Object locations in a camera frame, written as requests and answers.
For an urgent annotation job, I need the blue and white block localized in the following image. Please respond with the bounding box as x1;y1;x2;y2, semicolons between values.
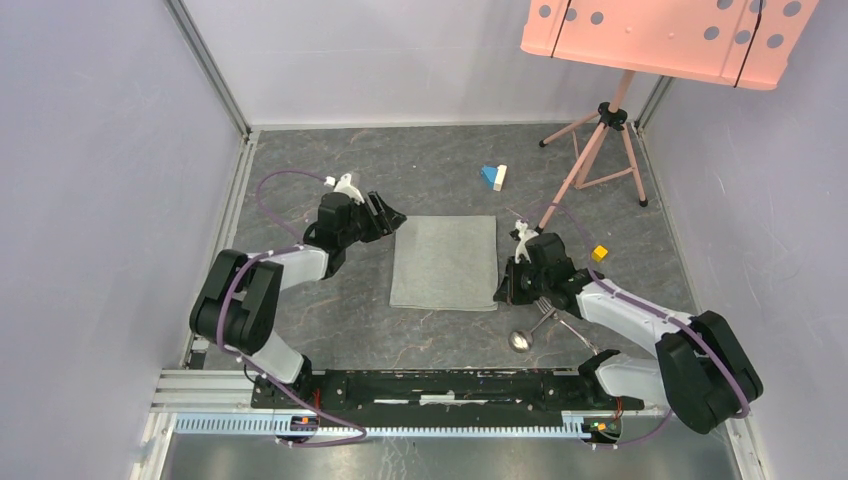
480;164;508;192

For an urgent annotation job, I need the silver spoon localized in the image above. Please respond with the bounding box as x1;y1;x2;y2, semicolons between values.
508;310;556;353

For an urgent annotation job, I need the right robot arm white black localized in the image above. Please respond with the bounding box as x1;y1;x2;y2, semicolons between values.
493;224;764;434

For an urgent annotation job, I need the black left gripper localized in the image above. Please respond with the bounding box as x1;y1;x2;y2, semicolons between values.
339;190;406;247

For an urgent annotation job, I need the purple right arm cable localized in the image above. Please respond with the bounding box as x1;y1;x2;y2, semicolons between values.
523;201;751;450

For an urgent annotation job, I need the yellow cube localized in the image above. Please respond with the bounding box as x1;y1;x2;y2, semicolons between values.
590;245;609;263

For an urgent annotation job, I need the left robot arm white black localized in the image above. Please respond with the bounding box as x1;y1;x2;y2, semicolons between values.
188;191;407;408

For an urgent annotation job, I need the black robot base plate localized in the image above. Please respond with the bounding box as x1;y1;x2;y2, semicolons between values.
294;369;645;428

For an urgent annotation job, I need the silver fork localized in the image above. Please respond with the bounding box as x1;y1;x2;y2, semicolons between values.
534;297;601;354

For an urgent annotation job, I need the pink music stand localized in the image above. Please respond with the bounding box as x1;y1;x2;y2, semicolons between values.
520;0;820;233

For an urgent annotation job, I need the white slotted cable duct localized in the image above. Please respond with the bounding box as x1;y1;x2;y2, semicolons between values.
174;413;590;440

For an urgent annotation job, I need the grey cloth napkin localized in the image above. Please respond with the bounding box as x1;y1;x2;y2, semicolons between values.
389;215;498;312

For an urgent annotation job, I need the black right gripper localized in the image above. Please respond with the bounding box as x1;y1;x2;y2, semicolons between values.
493;256;550;305

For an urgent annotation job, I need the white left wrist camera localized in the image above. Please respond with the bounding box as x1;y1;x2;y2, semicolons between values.
324;172;365;205

